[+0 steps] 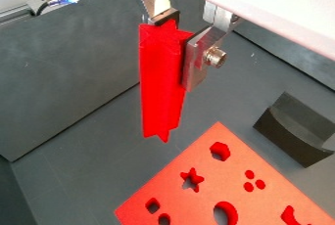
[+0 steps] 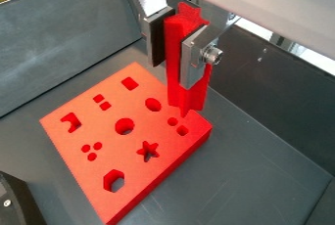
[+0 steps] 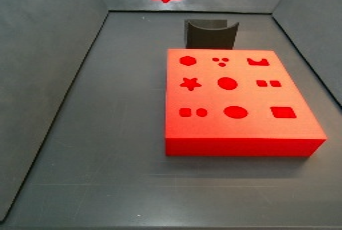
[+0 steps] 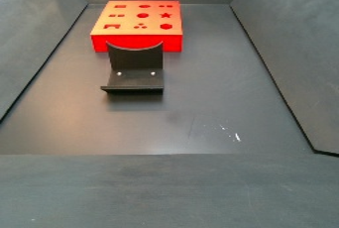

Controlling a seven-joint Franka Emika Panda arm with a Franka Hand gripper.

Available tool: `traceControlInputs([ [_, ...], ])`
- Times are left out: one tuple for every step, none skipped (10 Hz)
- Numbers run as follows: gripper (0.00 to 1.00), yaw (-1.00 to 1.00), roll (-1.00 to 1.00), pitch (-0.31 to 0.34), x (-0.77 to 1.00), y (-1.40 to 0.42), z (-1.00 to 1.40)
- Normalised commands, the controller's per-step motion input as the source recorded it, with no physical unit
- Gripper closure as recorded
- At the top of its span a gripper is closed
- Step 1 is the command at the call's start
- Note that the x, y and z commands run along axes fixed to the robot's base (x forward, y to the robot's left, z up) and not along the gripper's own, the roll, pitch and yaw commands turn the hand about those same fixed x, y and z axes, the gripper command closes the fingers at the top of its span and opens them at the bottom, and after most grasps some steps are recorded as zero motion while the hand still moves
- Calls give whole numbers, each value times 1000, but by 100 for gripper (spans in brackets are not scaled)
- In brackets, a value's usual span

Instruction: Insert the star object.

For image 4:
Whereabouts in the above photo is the red shape sorter box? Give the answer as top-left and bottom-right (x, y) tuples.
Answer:
(89, 0), (182, 53)

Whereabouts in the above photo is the black curved holder bracket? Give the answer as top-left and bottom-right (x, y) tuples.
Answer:
(100, 43), (164, 93)

